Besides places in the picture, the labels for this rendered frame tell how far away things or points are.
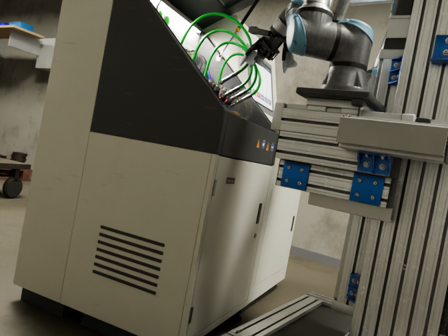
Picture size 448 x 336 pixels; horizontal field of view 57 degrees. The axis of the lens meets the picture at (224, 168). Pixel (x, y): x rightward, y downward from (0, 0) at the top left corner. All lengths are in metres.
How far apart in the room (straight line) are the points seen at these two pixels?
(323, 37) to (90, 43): 0.98
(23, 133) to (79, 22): 5.37
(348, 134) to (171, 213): 0.72
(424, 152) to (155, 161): 0.93
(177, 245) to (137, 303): 0.28
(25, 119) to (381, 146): 6.50
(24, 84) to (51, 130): 5.51
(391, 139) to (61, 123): 1.32
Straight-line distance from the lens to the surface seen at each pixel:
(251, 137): 1.75
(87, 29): 1.91
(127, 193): 1.65
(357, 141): 1.15
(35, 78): 7.22
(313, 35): 1.33
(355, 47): 1.36
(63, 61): 1.96
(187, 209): 1.51
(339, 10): 1.66
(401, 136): 1.13
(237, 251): 1.87
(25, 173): 6.19
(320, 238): 4.01
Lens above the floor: 0.78
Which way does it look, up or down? 1 degrees down
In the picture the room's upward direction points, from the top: 10 degrees clockwise
